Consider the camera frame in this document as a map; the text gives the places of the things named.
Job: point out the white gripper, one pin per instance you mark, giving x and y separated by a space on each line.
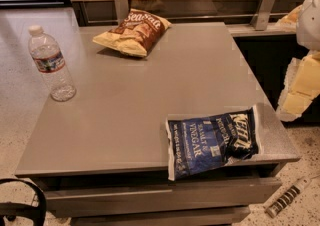
310 23

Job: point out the blue chip bag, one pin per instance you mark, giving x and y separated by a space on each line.
200 144

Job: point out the brown chip bag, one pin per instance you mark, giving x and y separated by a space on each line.
136 34

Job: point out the white power strip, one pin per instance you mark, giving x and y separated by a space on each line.
288 196

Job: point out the grey drawer cabinet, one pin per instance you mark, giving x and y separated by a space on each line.
101 158

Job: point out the clear plastic water bottle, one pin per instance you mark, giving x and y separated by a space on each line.
50 62

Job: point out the black chair part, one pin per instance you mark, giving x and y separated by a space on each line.
36 214

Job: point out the right metal bracket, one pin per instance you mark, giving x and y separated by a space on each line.
261 18

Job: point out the metal bracket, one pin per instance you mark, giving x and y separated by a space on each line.
261 18
122 9

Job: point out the left metal bracket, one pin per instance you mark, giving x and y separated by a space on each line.
122 9

